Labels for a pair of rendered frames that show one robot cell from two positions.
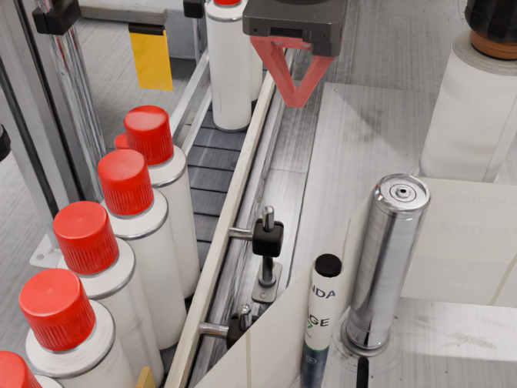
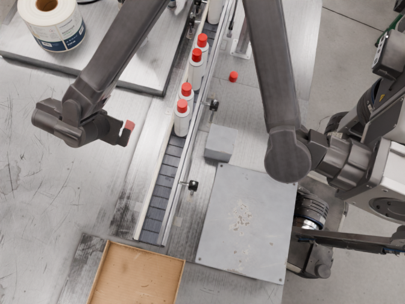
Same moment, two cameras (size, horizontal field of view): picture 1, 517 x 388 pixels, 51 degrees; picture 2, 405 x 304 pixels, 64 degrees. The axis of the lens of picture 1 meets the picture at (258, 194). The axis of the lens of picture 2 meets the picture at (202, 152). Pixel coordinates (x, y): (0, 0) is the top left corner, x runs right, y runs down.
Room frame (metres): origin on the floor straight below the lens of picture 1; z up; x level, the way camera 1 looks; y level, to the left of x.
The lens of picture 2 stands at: (1.33, 0.01, 1.96)
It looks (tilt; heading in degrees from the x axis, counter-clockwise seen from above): 69 degrees down; 172
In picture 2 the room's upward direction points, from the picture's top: 12 degrees clockwise
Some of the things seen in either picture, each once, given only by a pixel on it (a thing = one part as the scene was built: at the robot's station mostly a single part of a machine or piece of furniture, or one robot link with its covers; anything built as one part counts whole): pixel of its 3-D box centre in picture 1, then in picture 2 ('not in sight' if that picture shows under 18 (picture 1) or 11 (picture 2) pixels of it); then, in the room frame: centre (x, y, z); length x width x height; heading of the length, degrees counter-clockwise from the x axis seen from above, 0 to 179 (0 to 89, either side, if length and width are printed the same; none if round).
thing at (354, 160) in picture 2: not in sight; (342, 162); (1.13, 0.28, 1.45); 0.09 x 0.08 x 0.12; 158
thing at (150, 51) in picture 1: (151, 58); not in sight; (0.39, 0.09, 1.09); 0.03 x 0.01 x 0.06; 79
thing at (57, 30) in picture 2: not in sight; (53, 18); (0.45, -0.53, 0.95); 0.20 x 0.20 x 0.14
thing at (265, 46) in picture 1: (299, 47); not in sight; (0.38, -0.03, 1.11); 0.07 x 0.07 x 0.09; 79
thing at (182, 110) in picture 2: not in sight; (181, 117); (0.84, -0.01, 0.98); 0.05 x 0.05 x 0.20
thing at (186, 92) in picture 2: not in sight; (185, 102); (0.78, 0.00, 0.98); 0.05 x 0.05 x 0.20
